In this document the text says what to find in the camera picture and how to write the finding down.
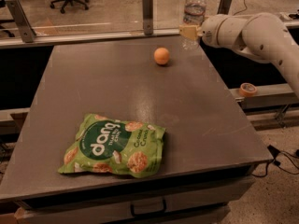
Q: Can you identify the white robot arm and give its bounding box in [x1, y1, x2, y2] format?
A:
[178, 13, 299, 97]

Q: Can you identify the black floor cable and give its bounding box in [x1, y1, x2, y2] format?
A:
[250, 145, 299, 178]

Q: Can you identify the green dang snack bag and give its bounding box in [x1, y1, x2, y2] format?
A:
[58, 114, 165, 178]

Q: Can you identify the orange fruit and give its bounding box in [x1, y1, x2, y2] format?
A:
[154, 48, 170, 65]

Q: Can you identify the left metal bracket post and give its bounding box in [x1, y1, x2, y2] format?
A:
[6, 0, 36, 43]

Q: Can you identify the orange tape roll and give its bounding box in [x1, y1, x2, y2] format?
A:
[239, 83, 257, 97]

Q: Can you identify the metal bracket post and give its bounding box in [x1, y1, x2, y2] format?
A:
[142, 0, 153, 35]
[6, 0, 36, 43]
[218, 0, 233, 15]

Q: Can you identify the middle metal bracket post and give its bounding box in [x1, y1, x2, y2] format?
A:
[142, 0, 153, 35]

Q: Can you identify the right metal bracket post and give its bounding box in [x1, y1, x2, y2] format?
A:
[218, 0, 233, 15]

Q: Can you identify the metal side rail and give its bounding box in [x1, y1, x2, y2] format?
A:
[230, 84, 299, 109]

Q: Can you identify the clear plastic water bottle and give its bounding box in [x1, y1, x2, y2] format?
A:
[180, 0, 207, 51]

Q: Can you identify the black drawer handle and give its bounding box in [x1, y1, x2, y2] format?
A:
[130, 199, 167, 217]

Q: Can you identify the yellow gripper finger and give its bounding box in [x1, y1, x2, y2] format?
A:
[178, 24, 203, 41]

